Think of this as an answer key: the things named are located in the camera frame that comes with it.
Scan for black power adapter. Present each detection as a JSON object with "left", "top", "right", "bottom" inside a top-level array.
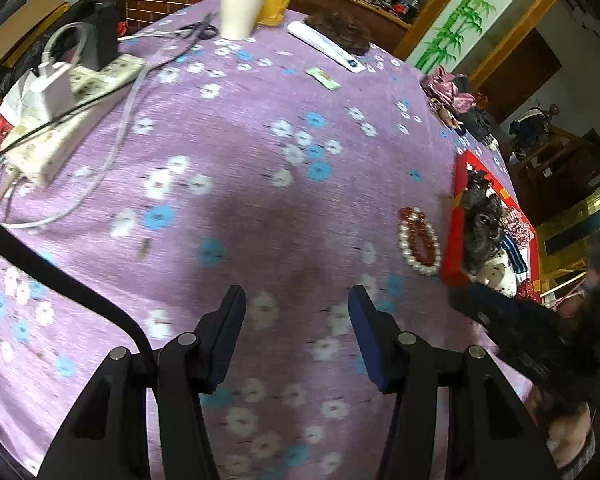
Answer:
[{"left": 82, "top": 0, "right": 120, "bottom": 72}]

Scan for bamboo painted panel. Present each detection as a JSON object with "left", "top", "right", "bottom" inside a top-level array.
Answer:
[{"left": 405, "top": 0, "right": 572, "bottom": 77}]

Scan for clothes on railing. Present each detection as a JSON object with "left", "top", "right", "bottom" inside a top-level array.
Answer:
[{"left": 509, "top": 107, "right": 552, "bottom": 137}]

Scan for white remote control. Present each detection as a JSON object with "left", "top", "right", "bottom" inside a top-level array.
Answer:
[{"left": 286, "top": 21, "right": 367, "bottom": 74}]

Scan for cream paper cup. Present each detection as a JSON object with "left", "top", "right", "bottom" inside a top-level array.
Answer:
[{"left": 219, "top": 0, "right": 270, "bottom": 41}]

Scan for person's right hand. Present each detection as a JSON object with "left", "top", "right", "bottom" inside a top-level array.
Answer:
[{"left": 525, "top": 390, "right": 596, "bottom": 467}]

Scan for white charger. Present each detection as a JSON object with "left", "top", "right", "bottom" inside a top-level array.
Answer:
[{"left": 32, "top": 60, "right": 74, "bottom": 122}]

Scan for white power strip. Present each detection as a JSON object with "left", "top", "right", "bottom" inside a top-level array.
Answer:
[{"left": 0, "top": 55, "right": 147, "bottom": 189}]

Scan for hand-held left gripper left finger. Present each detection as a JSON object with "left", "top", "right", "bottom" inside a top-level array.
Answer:
[{"left": 37, "top": 285, "right": 247, "bottom": 480}]

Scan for blue striped scrunchie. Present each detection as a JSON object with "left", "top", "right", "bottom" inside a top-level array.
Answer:
[{"left": 500, "top": 237, "right": 529, "bottom": 274}]

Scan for dark wooden door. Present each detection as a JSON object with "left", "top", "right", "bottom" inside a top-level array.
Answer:
[{"left": 480, "top": 27, "right": 564, "bottom": 122}]

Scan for red white patterned scrunchie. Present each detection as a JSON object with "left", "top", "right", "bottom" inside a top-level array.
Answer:
[{"left": 502, "top": 209, "right": 537, "bottom": 247}]

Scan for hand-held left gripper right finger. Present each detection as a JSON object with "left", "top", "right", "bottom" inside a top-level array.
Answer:
[{"left": 348, "top": 285, "right": 561, "bottom": 480}]

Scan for cream fluffy spotted scrunchie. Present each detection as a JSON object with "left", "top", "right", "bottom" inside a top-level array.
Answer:
[{"left": 472, "top": 252, "right": 519, "bottom": 297}]

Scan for black scissors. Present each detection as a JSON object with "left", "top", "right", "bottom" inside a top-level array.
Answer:
[{"left": 172, "top": 12, "right": 219, "bottom": 44}]

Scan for dark brown hair piece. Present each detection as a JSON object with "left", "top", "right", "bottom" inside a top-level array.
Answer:
[{"left": 304, "top": 7, "right": 372, "bottom": 56}]

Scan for purple floral tablecloth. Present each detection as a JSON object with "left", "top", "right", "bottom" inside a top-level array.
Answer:
[{"left": 0, "top": 0, "right": 548, "bottom": 480}]

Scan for golden door frame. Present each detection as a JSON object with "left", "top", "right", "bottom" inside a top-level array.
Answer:
[{"left": 535, "top": 174, "right": 600, "bottom": 282}]

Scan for pink cloth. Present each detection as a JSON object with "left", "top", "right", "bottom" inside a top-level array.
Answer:
[{"left": 420, "top": 66, "right": 474, "bottom": 112}]

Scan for black cable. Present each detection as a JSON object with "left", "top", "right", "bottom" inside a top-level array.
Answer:
[{"left": 0, "top": 206, "right": 153, "bottom": 363}]

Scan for black cloth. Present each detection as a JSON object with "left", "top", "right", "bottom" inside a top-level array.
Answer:
[{"left": 452, "top": 75, "right": 502, "bottom": 149}]

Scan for person's right forearm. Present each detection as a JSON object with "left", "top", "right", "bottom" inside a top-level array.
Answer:
[{"left": 557, "top": 437, "right": 600, "bottom": 480}]

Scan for small black lace scrunchie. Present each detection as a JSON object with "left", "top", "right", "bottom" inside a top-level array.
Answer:
[{"left": 467, "top": 170, "right": 497, "bottom": 194}]

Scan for cardboard box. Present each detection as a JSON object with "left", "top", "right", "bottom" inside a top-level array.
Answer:
[{"left": 0, "top": 0, "right": 69, "bottom": 69}]

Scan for small brown figure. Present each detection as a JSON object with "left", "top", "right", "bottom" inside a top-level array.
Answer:
[{"left": 432, "top": 97, "right": 464, "bottom": 129}]

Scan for red box with white inside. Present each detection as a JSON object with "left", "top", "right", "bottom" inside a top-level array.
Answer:
[{"left": 440, "top": 149, "right": 542, "bottom": 307}]

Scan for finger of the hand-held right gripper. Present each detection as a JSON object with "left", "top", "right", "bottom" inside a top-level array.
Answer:
[{"left": 447, "top": 283, "right": 590, "bottom": 395}]

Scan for red dotted scrunchie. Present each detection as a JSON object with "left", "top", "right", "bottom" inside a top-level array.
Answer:
[{"left": 517, "top": 277, "right": 544, "bottom": 304}]

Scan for red bead bracelet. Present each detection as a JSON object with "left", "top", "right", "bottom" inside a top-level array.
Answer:
[{"left": 399, "top": 206, "right": 441, "bottom": 267}]

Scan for pearl bracelet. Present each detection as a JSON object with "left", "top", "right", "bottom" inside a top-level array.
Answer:
[{"left": 397, "top": 220, "right": 442, "bottom": 277}]

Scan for white cable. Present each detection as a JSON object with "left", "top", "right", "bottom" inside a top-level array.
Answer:
[{"left": 0, "top": 22, "right": 152, "bottom": 229}]

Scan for wooden stair railing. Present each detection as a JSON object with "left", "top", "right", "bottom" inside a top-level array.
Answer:
[{"left": 509, "top": 105, "right": 600, "bottom": 212}]

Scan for small green packet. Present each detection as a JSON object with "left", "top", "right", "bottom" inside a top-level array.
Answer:
[{"left": 305, "top": 66, "right": 341, "bottom": 91}]

